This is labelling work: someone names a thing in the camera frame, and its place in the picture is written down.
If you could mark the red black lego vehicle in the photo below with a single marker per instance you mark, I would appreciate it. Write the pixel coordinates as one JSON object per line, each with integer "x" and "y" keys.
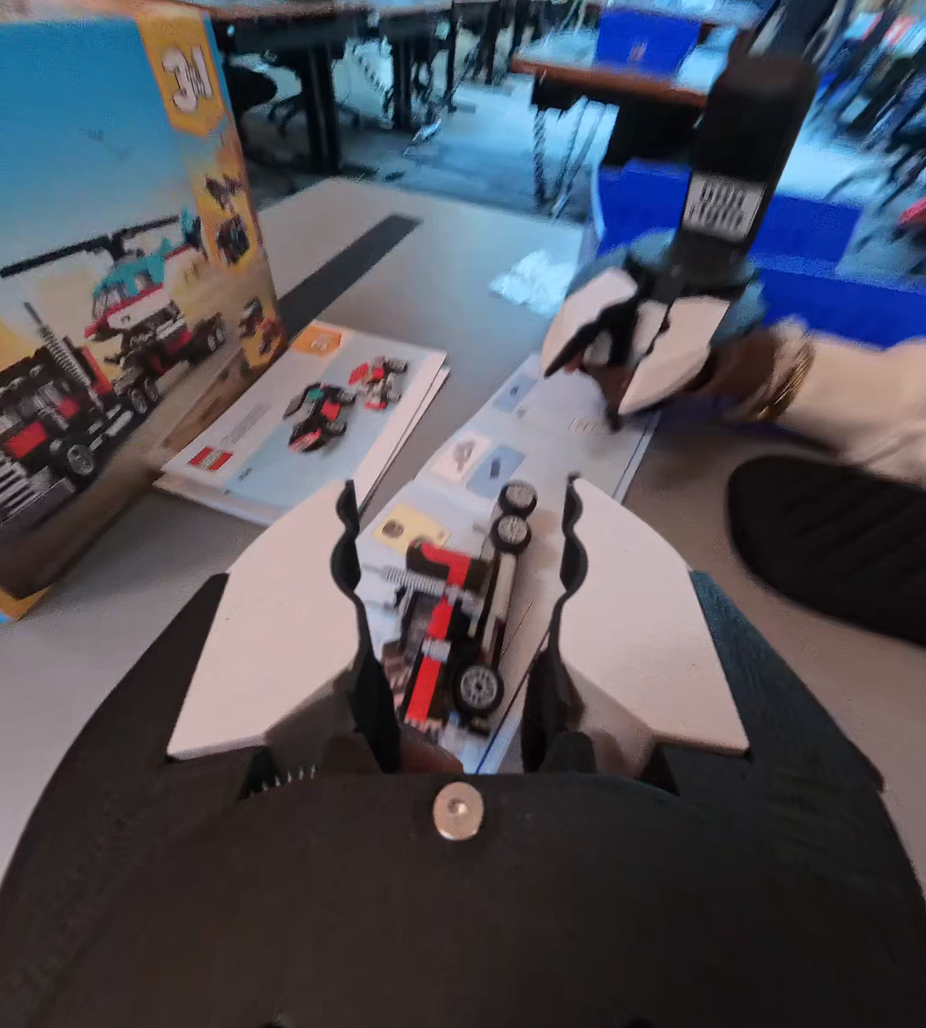
{"x": 447, "y": 627}

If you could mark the wooden office desk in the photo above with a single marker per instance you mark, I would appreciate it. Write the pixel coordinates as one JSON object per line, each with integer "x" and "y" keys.
{"x": 608, "y": 81}

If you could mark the closed lego instruction booklet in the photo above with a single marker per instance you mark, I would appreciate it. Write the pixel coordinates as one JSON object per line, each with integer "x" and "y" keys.
{"x": 302, "y": 426}

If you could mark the black quilted pad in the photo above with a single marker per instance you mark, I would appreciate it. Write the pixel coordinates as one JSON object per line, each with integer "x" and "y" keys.
{"x": 865, "y": 554}

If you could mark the small blue plastic bin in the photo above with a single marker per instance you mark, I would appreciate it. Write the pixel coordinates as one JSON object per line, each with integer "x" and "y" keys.
{"x": 648, "y": 40}

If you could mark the black tape strip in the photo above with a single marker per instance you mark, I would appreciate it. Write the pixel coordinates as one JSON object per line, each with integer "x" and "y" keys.
{"x": 343, "y": 270}

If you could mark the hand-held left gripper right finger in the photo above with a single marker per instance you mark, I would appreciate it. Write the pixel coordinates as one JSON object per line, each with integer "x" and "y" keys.
{"x": 640, "y": 643}

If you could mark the person's right hand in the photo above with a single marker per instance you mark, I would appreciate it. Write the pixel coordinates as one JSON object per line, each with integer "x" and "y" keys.
{"x": 752, "y": 370}

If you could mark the clear plastic bag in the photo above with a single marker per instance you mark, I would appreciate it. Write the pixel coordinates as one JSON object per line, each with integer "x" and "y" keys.
{"x": 531, "y": 281}

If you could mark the black office chair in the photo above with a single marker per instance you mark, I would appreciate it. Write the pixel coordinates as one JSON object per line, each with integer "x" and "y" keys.
{"x": 270, "y": 89}

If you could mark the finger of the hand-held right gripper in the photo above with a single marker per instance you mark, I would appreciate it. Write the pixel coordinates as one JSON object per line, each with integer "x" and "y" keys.
{"x": 672, "y": 354}
{"x": 592, "y": 314}

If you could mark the open lego instruction booklet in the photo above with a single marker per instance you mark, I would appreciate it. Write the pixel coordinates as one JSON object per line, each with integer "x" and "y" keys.
{"x": 559, "y": 418}

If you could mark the lego set box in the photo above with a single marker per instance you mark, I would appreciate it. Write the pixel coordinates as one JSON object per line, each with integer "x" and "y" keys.
{"x": 77, "y": 322}

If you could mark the large blue plastic bin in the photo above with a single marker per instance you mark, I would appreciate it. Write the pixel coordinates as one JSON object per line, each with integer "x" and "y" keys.
{"x": 849, "y": 273}

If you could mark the small lego wheel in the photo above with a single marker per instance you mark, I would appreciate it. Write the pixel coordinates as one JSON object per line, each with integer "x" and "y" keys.
{"x": 479, "y": 688}
{"x": 519, "y": 498}
{"x": 511, "y": 534}

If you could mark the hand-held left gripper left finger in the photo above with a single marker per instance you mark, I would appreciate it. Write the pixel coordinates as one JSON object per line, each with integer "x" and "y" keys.
{"x": 270, "y": 643}

